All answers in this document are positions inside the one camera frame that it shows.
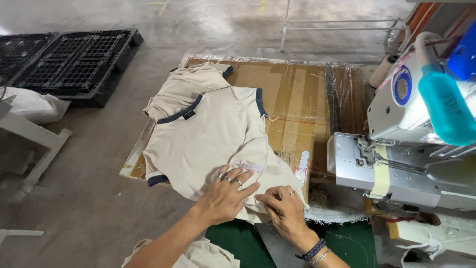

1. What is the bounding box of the person's left hand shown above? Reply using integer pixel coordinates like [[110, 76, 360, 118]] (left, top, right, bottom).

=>
[[193, 166, 261, 228]]

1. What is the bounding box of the person's right hand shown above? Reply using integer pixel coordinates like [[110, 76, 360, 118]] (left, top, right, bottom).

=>
[[255, 185, 317, 251]]

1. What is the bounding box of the beige t-shirt with navy trim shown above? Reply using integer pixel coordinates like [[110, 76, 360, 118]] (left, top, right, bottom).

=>
[[143, 62, 235, 121], [143, 86, 310, 225]]

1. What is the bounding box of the white care label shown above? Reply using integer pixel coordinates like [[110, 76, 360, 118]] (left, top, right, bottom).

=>
[[240, 160, 267, 173]]

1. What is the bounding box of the grey metal plate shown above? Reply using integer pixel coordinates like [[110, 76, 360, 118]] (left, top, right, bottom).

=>
[[256, 222, 310, 268]]

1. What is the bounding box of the green table mat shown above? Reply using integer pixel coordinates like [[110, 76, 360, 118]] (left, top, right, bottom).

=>
[[205, 219, 378, 268]]

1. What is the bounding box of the white lace cloth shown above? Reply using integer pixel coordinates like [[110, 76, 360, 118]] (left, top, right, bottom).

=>
[[304, 206, 369, 225]]

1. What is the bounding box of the beige fabric pile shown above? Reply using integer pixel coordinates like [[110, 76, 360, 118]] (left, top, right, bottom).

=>
[[121, 238, 241, 268]]

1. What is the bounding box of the taped cardboard work board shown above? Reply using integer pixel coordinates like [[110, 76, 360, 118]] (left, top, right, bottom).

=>
[[120, 54, 369, 204]]

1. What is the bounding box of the beige masking tape strip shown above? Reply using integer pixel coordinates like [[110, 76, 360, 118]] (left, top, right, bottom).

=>
[[366, 145, 391, 200]]

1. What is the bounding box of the white industrial sewing machine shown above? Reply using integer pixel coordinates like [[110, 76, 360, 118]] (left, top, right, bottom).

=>
[[327, 32, 476, 213]]

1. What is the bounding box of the cream thread cone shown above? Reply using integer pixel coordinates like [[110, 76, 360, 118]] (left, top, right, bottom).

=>
[[369, 54, 401, 89]]

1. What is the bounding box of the white cloth bag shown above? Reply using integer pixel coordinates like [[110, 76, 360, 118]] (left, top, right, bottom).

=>
[[396, 238, 476, 268]]

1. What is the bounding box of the teal plastic bottle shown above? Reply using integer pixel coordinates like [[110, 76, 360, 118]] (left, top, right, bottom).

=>
[[418, 63, 476, 147]]

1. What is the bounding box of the black plastic pallet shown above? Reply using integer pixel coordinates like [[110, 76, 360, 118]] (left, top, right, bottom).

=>
[[0, 32, 57, 85], [7, 28, 144, 109]]

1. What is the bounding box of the white sack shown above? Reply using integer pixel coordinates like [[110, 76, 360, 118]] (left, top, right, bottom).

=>
[[0, 86, 71, 125]]

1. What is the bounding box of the navy braided bracelet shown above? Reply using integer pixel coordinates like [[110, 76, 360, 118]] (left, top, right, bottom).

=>
[[295, 238, 327, 262]]

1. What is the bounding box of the thin silver bracelet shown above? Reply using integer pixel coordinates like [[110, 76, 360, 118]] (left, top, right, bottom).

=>
[[309, 248, 331, 266]]

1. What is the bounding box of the white metal rack frame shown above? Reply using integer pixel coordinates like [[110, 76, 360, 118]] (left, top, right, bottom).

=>
[[280, 0, 408, 52]]

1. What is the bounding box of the white table frame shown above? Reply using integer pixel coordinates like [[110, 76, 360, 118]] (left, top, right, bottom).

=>
[[0, 100, 73, 188]]

